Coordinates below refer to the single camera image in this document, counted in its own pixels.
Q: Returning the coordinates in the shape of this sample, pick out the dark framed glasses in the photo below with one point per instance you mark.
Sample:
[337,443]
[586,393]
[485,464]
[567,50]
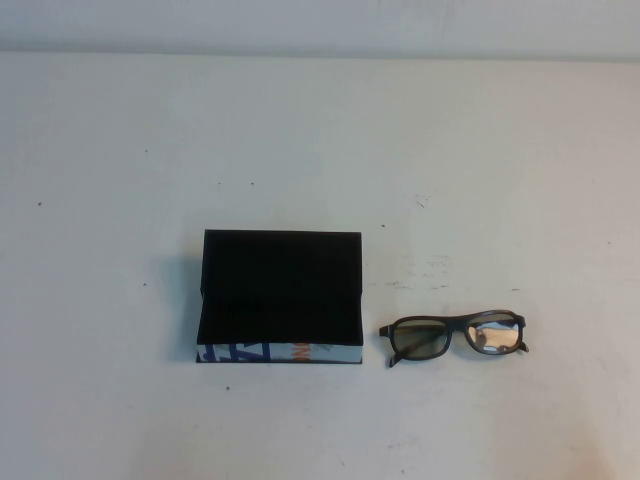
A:
[457,320]

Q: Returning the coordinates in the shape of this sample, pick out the black glasses case box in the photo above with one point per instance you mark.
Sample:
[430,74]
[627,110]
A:
[280,280]

